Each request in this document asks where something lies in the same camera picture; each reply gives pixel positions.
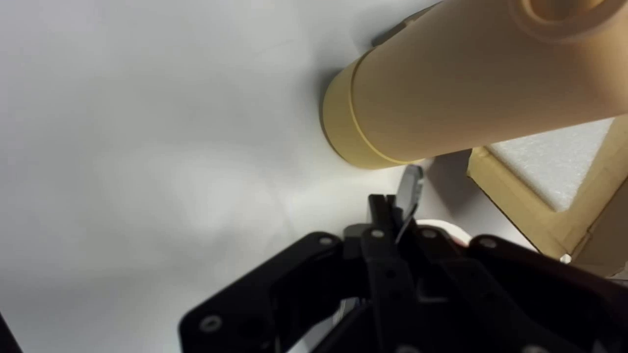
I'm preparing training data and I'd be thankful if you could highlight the beige insulated water bottle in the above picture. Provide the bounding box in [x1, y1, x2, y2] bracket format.
[319, 0, 628, 173]

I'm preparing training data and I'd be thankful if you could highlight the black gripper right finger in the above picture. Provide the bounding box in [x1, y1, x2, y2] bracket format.
[399, 224, 628, 353]

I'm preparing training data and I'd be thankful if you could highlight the open tan cardboard box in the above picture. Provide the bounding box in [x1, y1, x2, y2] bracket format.
[466, 114, 628, 277]

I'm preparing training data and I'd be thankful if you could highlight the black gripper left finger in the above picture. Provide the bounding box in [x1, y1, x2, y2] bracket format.
[179, 194, 421, 353]

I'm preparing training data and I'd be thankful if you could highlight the white paper pad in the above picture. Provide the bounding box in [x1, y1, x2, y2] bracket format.
[487, 116, 617, 212]

